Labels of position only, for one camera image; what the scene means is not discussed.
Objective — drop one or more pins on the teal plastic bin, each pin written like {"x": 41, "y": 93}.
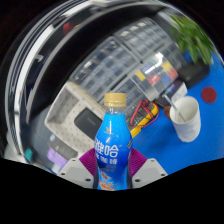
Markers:
{"x": 29, "y": 154}

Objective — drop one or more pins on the green potted plant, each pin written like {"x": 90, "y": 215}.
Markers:
{"x": 193, "y": 36}

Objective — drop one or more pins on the black wall shelf unit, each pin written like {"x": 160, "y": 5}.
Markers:
{"x": 80, "y": 50}

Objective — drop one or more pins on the clear organizer with coloured parts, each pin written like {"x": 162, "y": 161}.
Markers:
{"x": 153, "y": 78}

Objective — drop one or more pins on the grey small-parts drawer cabinet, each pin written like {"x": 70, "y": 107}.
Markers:
{"x": 128, "y": 93}
{"x": 168, "y": 53}
{"x": 103, "y": 68}
{"x": 143, "y": 38}

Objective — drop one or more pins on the white faceted cup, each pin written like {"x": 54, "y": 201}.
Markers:
{"x": 188, "y": 128}

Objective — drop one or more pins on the white spoon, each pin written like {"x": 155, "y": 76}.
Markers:
{"x": 173, "y": 106}

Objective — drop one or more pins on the blue drink bottle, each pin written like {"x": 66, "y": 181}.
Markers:
{"x": 113, "y": 146}

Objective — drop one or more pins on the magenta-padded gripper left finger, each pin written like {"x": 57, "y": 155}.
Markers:
{"x": 75, "y": 171}

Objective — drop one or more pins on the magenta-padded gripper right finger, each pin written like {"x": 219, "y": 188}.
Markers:
{"x": 150, "y": 170}

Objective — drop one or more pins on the flat round red coaster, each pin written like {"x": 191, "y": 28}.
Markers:
{"x": 209, "y": 94}

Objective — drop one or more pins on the yellow multimeter with red leads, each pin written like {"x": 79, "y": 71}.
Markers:
{"x": 146, "y": 115}

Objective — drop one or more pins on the white pegboard tray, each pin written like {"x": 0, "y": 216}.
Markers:
{"x": 65, "y": 116}

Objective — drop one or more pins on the dark grey flat box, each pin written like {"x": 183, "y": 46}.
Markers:
{"x": 63, "y": 146}

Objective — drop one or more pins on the flat black box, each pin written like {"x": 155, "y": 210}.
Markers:
{"x": 196, "y": 73}

